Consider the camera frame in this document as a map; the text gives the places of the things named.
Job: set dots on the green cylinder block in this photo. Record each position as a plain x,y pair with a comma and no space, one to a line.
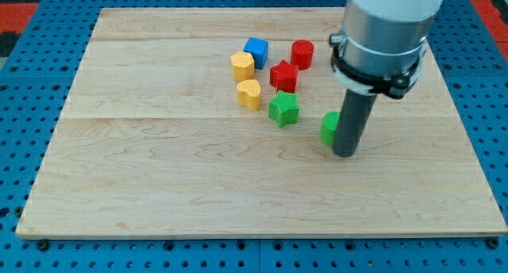
329,127

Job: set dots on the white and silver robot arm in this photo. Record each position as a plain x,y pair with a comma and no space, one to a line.
380,45

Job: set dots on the green star block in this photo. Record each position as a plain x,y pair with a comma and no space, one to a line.
284,108

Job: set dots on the yellow heart block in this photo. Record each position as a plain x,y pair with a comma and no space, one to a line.
249,94

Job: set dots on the red star block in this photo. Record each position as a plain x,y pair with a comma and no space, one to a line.
284,76

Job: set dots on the yellow hexagon block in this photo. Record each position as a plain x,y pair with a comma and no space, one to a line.
243,66

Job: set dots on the light wooden board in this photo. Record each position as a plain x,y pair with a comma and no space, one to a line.
151,143

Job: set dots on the blue cube block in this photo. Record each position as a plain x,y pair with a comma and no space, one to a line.
258,48

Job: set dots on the red cylinder block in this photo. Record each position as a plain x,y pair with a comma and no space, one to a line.
302,52

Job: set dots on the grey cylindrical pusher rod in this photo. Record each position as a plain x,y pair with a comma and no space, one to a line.
355,112

